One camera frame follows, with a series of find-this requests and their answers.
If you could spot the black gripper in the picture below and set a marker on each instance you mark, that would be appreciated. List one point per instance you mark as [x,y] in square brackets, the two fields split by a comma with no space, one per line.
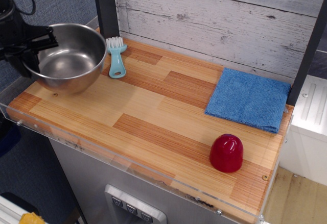
[18,36]

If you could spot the stainless steel pot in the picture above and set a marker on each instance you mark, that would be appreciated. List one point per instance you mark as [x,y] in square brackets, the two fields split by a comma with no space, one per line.
[75,64]

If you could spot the light blue scrubber brush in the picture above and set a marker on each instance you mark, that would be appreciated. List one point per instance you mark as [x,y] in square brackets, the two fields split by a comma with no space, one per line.
[116,46]

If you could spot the blue folded cloth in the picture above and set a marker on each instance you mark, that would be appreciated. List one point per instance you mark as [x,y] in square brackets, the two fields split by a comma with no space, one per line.
[249,99]

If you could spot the stainless steel cabinet front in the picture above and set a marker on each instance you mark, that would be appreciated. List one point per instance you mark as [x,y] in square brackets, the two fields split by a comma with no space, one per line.
[89,176]

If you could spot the yellow object at bottom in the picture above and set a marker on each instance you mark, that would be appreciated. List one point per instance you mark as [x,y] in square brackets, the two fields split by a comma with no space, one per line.
[31,218]

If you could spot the silver dispenser button panel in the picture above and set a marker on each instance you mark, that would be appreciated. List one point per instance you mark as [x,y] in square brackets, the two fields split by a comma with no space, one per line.
[133,206]

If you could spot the red plastic dome cup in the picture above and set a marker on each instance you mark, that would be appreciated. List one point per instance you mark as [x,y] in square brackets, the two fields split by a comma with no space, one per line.
[227,153]

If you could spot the white side unit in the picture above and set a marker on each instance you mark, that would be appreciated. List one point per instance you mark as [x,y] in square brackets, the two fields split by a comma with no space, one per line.
[304,152]

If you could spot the dark grey left post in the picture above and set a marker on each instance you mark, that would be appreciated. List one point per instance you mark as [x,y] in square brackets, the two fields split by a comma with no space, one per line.
[107,18]

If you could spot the dark grey post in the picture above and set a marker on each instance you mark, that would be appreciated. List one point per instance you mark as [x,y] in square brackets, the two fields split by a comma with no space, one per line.
[308,56]
[107,18]

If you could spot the clear acrylic guard rail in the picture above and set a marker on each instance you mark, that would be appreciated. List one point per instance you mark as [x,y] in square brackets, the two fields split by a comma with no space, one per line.
[151,124]

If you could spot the aluminium frame rail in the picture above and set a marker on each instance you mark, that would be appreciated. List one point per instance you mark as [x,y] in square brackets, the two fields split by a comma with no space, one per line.
[10,212]

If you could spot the dark grey right post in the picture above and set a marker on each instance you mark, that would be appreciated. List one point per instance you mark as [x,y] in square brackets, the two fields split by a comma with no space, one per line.
[308,56]

